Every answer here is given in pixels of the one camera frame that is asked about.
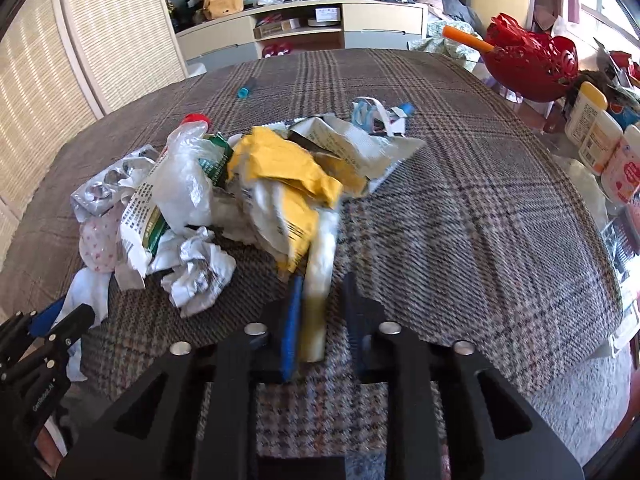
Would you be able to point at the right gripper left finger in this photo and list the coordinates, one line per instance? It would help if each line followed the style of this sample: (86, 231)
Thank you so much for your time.
(192, 413)

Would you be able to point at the white green printed bag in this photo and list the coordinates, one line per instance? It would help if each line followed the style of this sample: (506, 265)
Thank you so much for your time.
(143, 225)

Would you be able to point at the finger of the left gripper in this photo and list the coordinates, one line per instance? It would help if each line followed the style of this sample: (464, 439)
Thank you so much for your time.
(44, 320)

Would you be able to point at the white printed paper packet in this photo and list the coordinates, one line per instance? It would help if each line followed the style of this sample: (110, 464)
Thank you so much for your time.
(360, 161)

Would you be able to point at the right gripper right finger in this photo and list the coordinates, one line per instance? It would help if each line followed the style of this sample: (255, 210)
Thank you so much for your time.
(450, 413)

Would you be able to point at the yellow wrapper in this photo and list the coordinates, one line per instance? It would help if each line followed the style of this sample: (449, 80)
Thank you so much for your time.
(277, 191)

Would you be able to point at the small blue cap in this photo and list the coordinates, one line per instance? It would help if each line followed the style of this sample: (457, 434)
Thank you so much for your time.
(246, 89)

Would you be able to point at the red cap plastic bottle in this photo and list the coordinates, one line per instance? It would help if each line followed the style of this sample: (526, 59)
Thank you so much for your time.
(181, 189)

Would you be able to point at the woven folding screen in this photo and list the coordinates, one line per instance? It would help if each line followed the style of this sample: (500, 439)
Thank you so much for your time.
(65, 64)

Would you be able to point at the white paper ball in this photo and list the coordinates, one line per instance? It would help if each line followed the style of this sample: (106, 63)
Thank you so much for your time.
(195, 269)

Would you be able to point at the white tv cabinet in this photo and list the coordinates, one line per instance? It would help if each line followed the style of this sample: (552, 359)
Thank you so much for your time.
(307, 25)

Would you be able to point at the pink white lotion bottle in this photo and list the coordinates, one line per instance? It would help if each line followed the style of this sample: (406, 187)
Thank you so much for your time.
(621, 178)

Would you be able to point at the white blue small wrapper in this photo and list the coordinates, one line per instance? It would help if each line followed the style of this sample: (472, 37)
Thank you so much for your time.
(372, 116)

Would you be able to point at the red plastic basket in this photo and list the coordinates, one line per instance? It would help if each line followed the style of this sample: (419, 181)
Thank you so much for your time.
(536, 65)

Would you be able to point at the pink dotted cloth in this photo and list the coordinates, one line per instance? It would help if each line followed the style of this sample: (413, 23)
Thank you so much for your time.
(100, 244)

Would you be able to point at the yellow cap lotion bottle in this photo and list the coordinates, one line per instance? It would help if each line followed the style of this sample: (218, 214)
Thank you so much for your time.
(589, 103)

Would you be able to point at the orange handle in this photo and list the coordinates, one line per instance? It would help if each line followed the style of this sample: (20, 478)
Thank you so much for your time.
(467, 39)

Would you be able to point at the plaid grey tablecloth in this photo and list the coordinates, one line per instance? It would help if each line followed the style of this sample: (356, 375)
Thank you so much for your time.
(478, 235)

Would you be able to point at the white cream lotion bottle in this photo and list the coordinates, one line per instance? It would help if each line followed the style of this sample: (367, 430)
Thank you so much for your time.
(600, 143)

